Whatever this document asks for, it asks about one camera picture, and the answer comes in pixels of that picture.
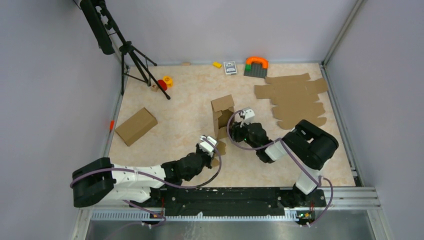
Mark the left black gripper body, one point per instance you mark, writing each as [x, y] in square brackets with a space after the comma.
[207, 162]

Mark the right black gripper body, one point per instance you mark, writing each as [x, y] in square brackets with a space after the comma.
[241, 133]

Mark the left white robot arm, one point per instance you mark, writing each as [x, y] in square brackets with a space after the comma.
[102, 182]

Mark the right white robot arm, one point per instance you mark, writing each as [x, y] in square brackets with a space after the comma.
[309, 146]

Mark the folded brown cardboard box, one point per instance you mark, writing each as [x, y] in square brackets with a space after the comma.
[136, 126]

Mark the stack of flat cardboard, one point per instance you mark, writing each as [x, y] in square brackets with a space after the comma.
[294, 98]

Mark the dark grey building plate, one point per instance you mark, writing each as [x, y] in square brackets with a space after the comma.
[256, 71]

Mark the playing card deck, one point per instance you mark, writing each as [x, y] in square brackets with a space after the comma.
[230, 68]

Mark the orange U-shaped toy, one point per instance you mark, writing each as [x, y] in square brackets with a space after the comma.
[257, 60]

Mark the yellow toy block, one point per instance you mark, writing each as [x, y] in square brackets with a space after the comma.
[217, 64]

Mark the small wooden cube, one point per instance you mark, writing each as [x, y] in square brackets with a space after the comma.
[154, 88]

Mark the red round disc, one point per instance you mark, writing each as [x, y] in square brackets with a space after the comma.
[162, 84]

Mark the yellow round disc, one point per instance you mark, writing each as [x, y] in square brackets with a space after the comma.
[168, 81]

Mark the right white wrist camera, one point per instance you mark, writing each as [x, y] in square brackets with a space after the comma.
[247, 115]

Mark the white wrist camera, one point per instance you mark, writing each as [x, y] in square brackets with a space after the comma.
[247, 115]
[208, 145]

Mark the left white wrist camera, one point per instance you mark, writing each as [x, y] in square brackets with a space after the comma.
[208, 145]

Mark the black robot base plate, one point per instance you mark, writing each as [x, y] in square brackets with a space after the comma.
[232, 201]

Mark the orange clip on frame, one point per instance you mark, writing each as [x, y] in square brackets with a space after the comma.
[111, 125]

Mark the black camera tripod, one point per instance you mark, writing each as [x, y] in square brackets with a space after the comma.
[111, 40]

